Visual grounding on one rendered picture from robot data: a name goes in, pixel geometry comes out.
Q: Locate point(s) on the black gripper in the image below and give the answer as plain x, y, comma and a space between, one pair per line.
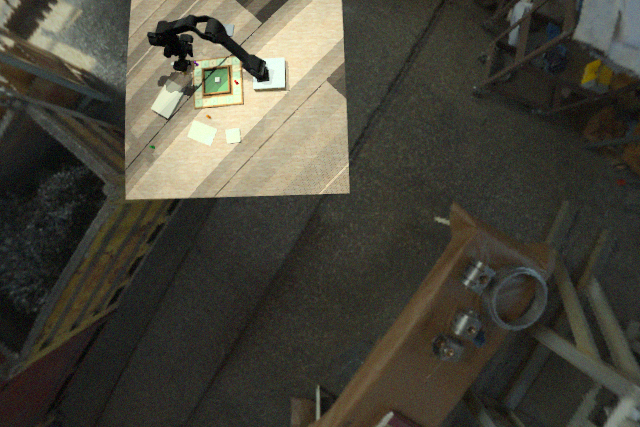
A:
185, 48

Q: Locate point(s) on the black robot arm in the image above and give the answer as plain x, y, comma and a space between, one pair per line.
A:
166, 36

